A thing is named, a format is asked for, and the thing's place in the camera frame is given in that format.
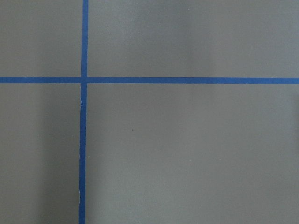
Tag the crossing blue tape line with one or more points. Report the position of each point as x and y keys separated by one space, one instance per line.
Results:
x=83 y=110

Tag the long blue tape line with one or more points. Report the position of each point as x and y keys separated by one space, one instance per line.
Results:
x=149 y=80

